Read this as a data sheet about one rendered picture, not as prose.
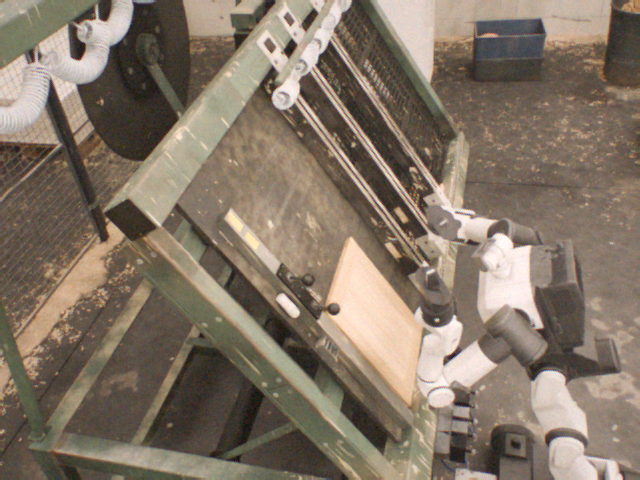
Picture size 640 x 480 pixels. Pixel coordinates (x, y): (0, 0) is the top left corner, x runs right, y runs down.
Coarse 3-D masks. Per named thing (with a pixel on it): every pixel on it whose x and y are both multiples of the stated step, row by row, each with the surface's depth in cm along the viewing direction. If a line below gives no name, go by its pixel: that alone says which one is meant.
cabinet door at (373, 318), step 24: (360, 264) 222; (336, 288) 204; (360, 288) 216; (384, 288) 229; (360, 312) 211; (384, 312) 224; (408, 312) 237; (360, 336) 205; (384, 336) 218; (408, 336) 231; (384, 360) 212; (408, 360) 224; (408, 384) 219
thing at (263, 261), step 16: (224, 224) 170; (240, 240) 173; (256, 256) 175; (272, 256) 180; (272, 272) 178; (304, 320) 187; (320, 320) 187; (320, 336) 190; (336, 336) 191; (352, 352) 195; (352, 368) 195; (368, 368) 199; (368, 384) 198; (384, 384) 203; (384, 400) 202; (400, 400) 207; (400, 416) 205
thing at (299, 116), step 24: (264, 48) 203; (312, 48) 203; (288, 120) 219; (312, 120) 220; (312, 144) 223; (336, 168) 227; (360, 192) 231; (384, 216) 238; (384, 240) 242; (408, 240) 246; (408, 264) 247
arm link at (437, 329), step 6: (456, 306) 174; (456, 312) 176; (414, 318) 177; (420, 318) 176; (450, 318) 167; (456, 318) 178; (420, 324) 177; (426, 324) 170; (432, 324) 168; (438, 324) 167; (444, 324) 168; (432, 330) 173; (438, 330) 171; (444, 330) 171; (438, 336) 173
